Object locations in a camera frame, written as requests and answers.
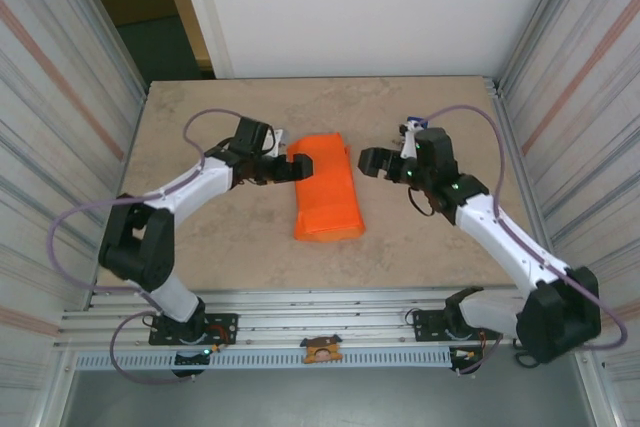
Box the orange wrapping paper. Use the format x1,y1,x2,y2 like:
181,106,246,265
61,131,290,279
285,131,367,244

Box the black controller board green light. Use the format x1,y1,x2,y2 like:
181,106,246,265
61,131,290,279
172,346,214,378

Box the thin black cable loop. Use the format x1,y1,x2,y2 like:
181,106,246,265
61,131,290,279
407,185,437,218

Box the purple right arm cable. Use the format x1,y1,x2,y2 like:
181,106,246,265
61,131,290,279
422,104,629,376

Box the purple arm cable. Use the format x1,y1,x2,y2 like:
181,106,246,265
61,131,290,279
422,104,629,376
47,109,244,386

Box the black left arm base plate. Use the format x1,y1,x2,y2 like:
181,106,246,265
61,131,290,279
148,312,239,347

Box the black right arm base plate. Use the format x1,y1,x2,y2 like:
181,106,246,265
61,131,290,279
412,307,503,344

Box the grey slotted cable duct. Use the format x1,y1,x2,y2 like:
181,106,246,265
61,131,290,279
73,349,454,371

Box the black controller board orange wires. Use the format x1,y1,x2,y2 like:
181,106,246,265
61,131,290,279
448,346,485,376

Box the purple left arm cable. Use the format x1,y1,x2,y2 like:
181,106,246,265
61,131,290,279
47,109,244,386

